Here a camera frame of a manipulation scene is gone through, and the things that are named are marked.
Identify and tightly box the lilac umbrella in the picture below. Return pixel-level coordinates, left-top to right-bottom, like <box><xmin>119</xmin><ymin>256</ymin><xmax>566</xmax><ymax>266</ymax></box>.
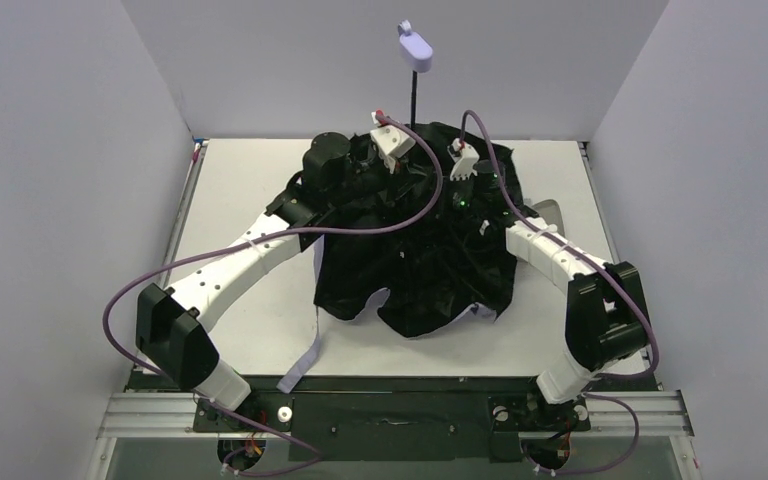
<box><xmin>276</xmin><ymin>19</ymin><xmax>526</xmax><ymax>395</ymax></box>

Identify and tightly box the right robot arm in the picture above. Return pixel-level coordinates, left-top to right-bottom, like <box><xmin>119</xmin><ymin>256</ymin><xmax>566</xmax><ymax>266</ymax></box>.
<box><xmin>494</xmin><ymin>170</ymin><xmax>660</xmax><ymax>404</ymax></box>

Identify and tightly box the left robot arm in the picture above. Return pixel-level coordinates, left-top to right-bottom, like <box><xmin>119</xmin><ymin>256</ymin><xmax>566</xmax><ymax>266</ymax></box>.
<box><xmin>136</xmin><ymin>132</ymin><xmax>390</xmax><ymax>411</ymax></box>

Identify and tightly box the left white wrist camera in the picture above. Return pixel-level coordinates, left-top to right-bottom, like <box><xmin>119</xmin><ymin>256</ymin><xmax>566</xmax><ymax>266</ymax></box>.
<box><xmin>369</xmin><ymin>110</ymin><xmax>416</xmax><ymax>174</ymax></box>

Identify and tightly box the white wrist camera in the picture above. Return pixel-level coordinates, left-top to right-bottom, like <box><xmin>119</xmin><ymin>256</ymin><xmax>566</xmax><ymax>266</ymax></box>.
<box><xmin>447</xmin><ymin>138</ymin><xmax>480</xmax><ymax>182</ymax></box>
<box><xmin>369</xmin><ymin>110</ymin><xmax>416</xmax><ymax>174</ymax></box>

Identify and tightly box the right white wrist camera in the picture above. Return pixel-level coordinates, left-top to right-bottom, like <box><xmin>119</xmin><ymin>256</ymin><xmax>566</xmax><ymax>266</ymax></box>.
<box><xmin>447</xmin><ymin>138</ymin><xmax>480</xmax><ymax>182</ymax></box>

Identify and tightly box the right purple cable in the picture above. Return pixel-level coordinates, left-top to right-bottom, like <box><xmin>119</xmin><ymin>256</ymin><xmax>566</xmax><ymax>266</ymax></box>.
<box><xmin>458</xmin><ymin>109</ymin><xmax>661</xmax><ymax>477</ymax></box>

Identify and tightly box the purple cable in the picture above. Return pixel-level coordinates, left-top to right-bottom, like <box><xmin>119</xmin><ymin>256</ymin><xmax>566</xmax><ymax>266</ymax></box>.
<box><xmin>458</xmin><ymin>109</ymin><xmax>661</xmax><ymax>477</ymax></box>
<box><xmin>102</xmin><ymin>113</ymin><xmax>446</xmax><ymax>478</ymax></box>

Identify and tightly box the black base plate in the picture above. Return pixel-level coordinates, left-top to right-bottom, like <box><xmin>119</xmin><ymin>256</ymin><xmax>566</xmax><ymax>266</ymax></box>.
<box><xmin>125</xmin><ymin>372</ymin><xmax>658</xmax><ymax>464</ymax></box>

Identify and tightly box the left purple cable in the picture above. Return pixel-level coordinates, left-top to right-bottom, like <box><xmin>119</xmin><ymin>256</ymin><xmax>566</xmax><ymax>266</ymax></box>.
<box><xmin>102</xmin><ymin>113</ymin><xmax>446</xmax><ymax>478</ymax></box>

